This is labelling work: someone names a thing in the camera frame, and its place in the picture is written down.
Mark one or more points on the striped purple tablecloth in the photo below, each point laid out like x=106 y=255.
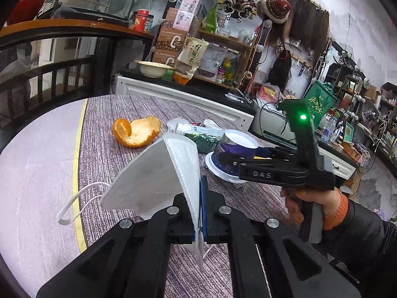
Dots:
x=102 y=161

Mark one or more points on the wooden shelf unit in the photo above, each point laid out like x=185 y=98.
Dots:
x=387 y=115

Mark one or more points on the white face mask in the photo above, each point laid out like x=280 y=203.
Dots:
x=149 y=180

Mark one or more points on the red embroidered hat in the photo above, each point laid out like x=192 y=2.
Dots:
x=276 y=7

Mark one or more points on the glass jar dark lid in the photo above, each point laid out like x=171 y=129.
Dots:
x=149 y=24

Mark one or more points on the black braided wig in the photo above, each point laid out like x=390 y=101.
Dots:
x=280 y=71

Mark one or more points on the purple yogurt cup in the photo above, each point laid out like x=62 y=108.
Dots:
x=235 y=149

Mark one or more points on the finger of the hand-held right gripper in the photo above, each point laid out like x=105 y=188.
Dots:
x=254 y=165
x=263 y=152

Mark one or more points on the pink plastic bag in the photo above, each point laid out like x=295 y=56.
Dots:
x=266 y=93

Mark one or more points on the wooden bar counter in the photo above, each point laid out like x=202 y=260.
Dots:
x=62 y=26

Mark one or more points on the brown woven basket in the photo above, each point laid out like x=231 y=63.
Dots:
x=353 y=150

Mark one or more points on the bamboo shelf rack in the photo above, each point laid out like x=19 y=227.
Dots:
x=229 y=42

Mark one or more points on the beige snack pouch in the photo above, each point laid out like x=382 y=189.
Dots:
x=190 y=52

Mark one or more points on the red tin canister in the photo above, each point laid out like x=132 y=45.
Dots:
x=141 y=21

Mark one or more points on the hanging hair extensions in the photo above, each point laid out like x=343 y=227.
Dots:
x=307 y=18

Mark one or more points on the orange peel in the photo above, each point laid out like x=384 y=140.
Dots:
x=139 y=136

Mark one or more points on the cream enamel bowl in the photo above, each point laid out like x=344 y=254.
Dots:
x=153 y=70

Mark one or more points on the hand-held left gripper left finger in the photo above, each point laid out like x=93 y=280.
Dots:
x=180 y=217

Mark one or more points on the white printer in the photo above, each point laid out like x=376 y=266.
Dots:
x=269 y=124

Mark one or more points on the brown printed carton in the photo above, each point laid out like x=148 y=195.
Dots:
x=167 y=40

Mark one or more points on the green picture frame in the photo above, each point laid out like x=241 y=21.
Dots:
x=348 y=133

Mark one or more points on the green tote bag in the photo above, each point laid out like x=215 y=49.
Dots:
x=322 y=105

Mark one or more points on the person's right forearm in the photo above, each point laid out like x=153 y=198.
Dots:
x=366 y=239

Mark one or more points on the pink portrait box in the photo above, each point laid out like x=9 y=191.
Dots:
x=184 y=21
x=190 y=3

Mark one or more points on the person's right hand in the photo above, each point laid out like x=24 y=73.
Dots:
x=322 y=196

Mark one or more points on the red ceramic vase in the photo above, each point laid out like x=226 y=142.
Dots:
x=28 y=0

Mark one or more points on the dark foil pouch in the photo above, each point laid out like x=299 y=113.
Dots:
x=214 y=62

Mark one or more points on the lion head ornament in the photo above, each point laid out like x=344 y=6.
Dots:
x=238 y=3

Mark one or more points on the green toothpaste tube wrapper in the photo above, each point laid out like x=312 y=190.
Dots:
x=204 y=139

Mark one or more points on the black railing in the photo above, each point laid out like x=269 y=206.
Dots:
x=46 y=71

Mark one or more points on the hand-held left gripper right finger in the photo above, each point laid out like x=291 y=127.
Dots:
x=203 y=205

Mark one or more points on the pale lilac table cover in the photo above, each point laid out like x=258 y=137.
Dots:
x=37 y=177

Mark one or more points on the blue label water bottle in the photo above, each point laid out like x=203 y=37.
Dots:
x=328 y=130

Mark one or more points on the wide white drawer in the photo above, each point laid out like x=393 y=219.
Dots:
x=341 y=167

